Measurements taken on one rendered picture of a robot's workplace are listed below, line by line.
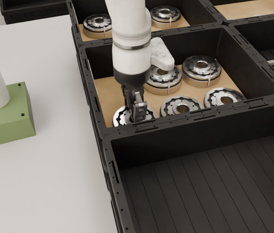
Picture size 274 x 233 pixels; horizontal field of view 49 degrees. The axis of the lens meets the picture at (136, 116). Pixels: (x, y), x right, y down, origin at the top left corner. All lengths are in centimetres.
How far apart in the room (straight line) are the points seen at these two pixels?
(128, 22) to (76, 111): 47
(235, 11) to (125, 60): 70
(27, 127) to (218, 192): 52
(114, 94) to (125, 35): 28
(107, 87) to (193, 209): 39
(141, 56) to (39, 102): 51
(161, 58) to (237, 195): 30
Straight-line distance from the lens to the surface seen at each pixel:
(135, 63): 56
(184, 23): 107
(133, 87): 59
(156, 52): 60
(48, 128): 90
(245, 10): 120
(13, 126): 86
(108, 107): 74
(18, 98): 92
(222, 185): 63
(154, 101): 76
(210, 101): 73
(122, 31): 53
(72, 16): 91
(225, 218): 59
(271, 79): 72
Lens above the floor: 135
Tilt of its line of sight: 46 degrees down
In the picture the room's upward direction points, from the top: straight up
